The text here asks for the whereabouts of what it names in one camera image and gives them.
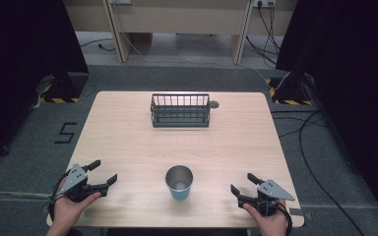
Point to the beige wooden desk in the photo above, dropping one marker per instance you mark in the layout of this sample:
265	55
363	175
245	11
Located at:
180	26

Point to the black stand base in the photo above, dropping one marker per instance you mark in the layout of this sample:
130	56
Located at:
290	90
63	88

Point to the black curtain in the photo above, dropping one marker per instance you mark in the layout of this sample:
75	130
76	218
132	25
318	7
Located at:
23	72
351	98

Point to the blue metal cup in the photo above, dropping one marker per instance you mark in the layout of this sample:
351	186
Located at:
179	187

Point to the person's left hand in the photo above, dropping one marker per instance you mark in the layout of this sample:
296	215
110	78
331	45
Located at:
69	209

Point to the person's right hand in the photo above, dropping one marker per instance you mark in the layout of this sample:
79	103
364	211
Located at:
269	221

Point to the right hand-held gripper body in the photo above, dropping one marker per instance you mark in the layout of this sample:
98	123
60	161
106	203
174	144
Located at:
269	198

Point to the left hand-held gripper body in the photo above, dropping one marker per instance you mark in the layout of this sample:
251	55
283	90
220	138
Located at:
75	184

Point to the white wall socket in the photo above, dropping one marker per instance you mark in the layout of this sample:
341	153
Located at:
264	3

